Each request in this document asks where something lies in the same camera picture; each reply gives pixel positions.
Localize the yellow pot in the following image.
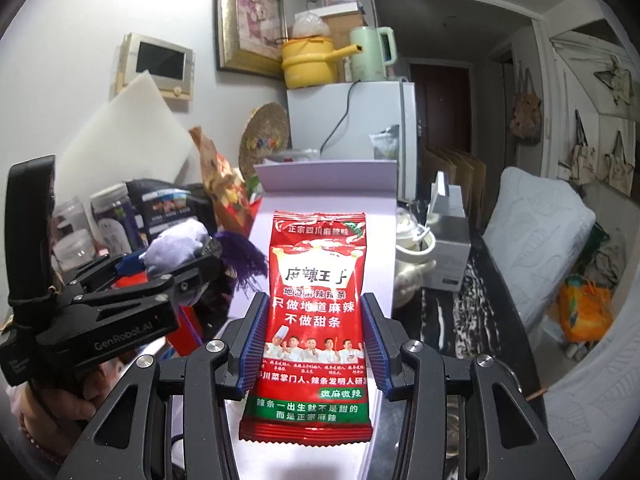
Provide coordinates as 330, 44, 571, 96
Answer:
280, 35, 365, 90

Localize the cardboard box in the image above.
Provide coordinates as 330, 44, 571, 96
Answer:
294, 2, 366, 51

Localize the black power cord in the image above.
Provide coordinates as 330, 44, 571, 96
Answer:
320, 80, 357, 158

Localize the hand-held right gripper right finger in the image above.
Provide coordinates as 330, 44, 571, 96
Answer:
361, 292, 576, 480

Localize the white fridge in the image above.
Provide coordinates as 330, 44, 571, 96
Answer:
286, 80, 418, 201

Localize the white teapot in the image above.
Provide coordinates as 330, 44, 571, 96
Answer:
395, 205, 436, 306

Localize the woven round mat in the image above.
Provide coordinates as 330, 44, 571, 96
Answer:
239, 102, 291, 176

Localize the purple tassel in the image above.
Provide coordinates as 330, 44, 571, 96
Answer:
215, 230, 268, 291

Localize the tissue box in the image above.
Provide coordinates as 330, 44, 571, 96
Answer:
430, 170, 473, 291

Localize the printed kraft paper bag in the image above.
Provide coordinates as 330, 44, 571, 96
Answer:
189, 126, 261, 241

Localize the framed picture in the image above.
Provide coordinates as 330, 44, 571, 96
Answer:
215, 0, 286, 79

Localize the stack of brown paper bags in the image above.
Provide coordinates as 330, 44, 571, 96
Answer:
425, 145, 487, 231

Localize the white foam board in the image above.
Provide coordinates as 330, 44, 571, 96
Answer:
52, 71, 198, 201

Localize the wall intercom panel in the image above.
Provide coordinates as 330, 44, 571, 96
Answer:
116, 32, 195, 101

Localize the purple cloth pouch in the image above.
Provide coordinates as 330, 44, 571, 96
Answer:
145, 219, 211, 276

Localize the dark brown door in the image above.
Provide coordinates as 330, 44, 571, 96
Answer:
410, 60, 473, 161

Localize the canvas tote bag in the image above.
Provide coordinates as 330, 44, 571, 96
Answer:
602, 130, 637, 196
560, 110, 596, 183

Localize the chair with leaf cover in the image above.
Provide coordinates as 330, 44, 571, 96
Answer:
482, 166, 598, 321

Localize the orange plastic bag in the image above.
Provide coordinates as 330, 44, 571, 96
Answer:
557, 280, 613, 356

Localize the green kettle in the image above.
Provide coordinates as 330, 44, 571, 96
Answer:
348, 26, 396, 82

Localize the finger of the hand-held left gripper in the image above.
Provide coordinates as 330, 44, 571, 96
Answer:
55, 250, 151, 301
75, 237, 224, 311

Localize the black printed food bag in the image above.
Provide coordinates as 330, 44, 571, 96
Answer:
125, 177, 211, 246

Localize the brown patterned tote bag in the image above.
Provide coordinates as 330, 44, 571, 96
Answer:
510, 62, 543, 147

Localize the red snack packet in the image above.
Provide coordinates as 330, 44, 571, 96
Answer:
238, 210, 375, 443

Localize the cluster of food jars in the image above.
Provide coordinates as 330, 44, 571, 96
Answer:
50, 182, 141, 276

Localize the person's left hand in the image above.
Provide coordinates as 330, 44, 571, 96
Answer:
7, 375, 101, 441

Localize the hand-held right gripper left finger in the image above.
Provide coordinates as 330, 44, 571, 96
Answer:
55, 292, 271, 480

